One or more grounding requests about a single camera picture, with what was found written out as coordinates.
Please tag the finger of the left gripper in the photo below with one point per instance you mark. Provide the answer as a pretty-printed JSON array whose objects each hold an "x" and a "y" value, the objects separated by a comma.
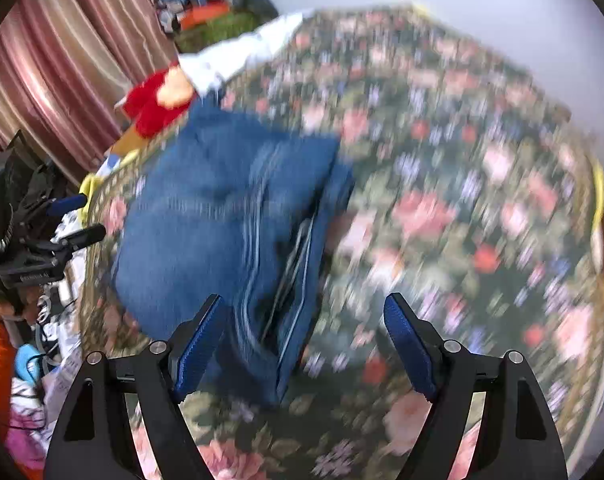
[
  {"x": 61, "y": 206},
  {"x": 83, "y": 238}
]

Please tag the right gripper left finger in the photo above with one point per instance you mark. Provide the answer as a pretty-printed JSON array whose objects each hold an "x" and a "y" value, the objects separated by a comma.
[{"x": 93, "y": 438}]

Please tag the blue denim jacket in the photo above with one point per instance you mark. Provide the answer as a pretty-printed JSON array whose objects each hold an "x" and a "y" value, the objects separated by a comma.
[{"x": 241, "y": 210}]

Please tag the striped pink curtain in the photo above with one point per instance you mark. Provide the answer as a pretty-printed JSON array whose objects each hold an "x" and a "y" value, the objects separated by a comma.
[{"x": 64, "y": 64}]

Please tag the red plush toy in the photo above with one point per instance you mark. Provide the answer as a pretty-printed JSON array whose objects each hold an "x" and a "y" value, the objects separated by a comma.
[{"x": 155, "y": 103}]

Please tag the white folded garment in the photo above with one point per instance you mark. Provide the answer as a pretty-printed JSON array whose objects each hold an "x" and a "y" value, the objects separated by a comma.
[{"x": 215, "y": 66}]

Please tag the green storage box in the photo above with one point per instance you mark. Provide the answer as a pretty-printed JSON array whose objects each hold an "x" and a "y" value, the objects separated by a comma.
[{"x": 219, "y": 29}]

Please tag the orange box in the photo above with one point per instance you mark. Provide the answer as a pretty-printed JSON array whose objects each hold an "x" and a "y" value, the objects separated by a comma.
[{"x": 198, "y": 15}]

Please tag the floral bedspread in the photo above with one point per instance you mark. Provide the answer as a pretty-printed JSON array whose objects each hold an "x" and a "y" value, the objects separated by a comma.
[{"x": 474, "y": 198}]

